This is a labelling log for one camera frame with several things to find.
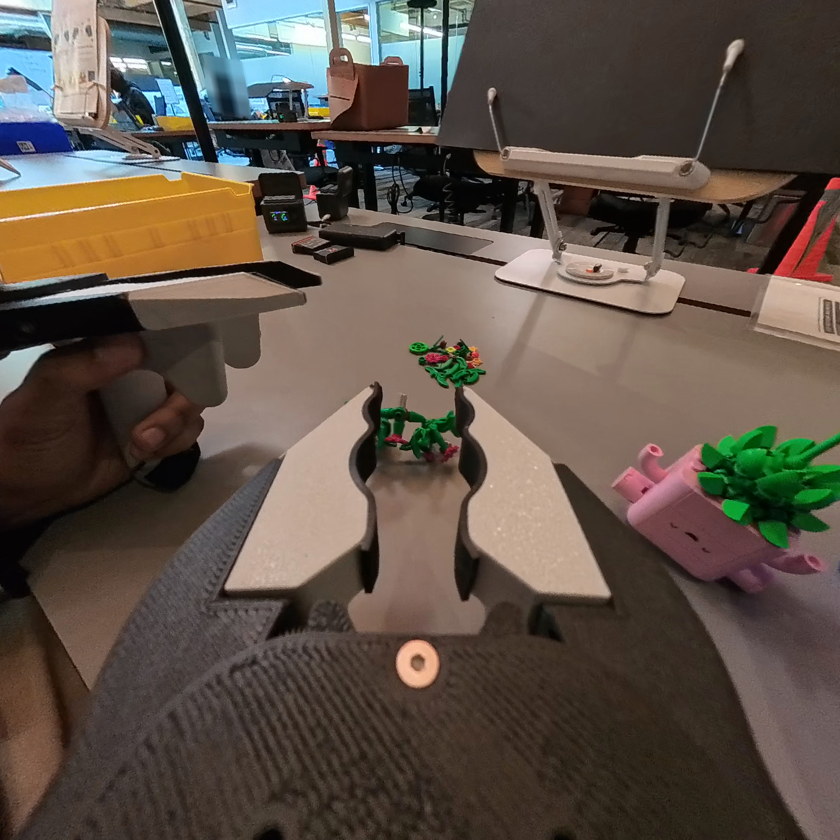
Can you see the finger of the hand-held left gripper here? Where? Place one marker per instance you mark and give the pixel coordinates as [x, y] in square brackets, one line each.
[262, 270]
[223, 298]

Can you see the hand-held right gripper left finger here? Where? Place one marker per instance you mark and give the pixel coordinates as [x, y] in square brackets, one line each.
[302, 518]

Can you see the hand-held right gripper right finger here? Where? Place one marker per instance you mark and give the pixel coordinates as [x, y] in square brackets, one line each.
[531, 525]

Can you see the green toy brick vine plant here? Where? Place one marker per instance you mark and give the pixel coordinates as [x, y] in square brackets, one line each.
[420, 433]

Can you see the pile of small toy bricks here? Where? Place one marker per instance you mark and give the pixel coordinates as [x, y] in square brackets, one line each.
[453, 364]

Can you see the person's left forearm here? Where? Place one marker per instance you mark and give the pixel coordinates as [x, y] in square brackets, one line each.
[13, 558]

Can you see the person's left hand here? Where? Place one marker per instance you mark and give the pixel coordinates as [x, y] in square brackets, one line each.
[52, 433]

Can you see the small black battery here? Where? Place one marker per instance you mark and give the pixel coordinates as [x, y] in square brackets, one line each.
[334, 254]
[310, 246]

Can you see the black charger case with display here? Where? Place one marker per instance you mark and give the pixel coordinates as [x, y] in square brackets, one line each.
[282, 203]

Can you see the black flat box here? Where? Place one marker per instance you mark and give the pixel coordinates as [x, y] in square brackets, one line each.
[358, 236]

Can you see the black open case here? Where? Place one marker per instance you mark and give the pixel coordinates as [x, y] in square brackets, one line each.
[338, 193]

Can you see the yellow plastic bin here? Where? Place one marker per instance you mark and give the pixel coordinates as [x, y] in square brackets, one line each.
[131, 223]

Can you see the pink toy brick plant pot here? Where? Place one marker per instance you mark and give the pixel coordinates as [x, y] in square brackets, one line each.
[695, 525]

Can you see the wooden background desk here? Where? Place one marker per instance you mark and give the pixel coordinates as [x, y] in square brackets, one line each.
[367, 138]

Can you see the blue plastic bin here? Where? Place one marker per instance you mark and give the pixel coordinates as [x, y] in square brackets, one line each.
[36, 139]

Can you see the brown paper bag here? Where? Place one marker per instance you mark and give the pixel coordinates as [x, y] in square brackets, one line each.
[367, 95]

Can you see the black pole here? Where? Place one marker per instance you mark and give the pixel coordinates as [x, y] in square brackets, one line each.
[187, 79]

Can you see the white document stand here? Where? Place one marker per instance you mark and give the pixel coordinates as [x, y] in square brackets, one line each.
[590, 282]

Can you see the paper instruction booklet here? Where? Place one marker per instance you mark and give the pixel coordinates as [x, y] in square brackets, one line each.
[79, 59]

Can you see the laminated paper sheet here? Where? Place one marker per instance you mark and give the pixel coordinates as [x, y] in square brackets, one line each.
[800, 308]

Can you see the black board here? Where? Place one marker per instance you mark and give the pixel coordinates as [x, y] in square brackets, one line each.
[590, 65]

